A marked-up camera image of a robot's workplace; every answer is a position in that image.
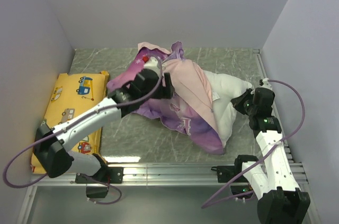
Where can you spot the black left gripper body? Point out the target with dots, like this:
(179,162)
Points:
(148,94)

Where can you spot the aluminium front rail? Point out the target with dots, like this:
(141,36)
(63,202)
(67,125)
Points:
(137,174)

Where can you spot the white pillow insert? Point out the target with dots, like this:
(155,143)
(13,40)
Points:
(225,88)

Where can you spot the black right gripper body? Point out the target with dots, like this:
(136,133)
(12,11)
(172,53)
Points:
(244,104)

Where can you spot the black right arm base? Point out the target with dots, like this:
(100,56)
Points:
(242,192)

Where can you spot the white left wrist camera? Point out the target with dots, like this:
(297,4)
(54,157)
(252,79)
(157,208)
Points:
(152,63)

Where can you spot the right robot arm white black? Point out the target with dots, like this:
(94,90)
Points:
(280,199)

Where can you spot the pink pillowcase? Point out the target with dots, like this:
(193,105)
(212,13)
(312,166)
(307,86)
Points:
(190,110)

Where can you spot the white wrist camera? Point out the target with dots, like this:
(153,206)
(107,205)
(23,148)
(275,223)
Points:
(264,83)
(152,63)

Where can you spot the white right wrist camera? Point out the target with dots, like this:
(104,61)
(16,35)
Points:
(264,83)

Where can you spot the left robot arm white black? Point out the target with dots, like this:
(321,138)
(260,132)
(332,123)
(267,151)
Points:
(54,146)

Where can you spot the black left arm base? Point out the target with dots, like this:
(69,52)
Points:
(99,185)

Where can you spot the yellow cartoon car pillow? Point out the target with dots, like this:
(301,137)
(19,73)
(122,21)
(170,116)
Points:
(73,95)

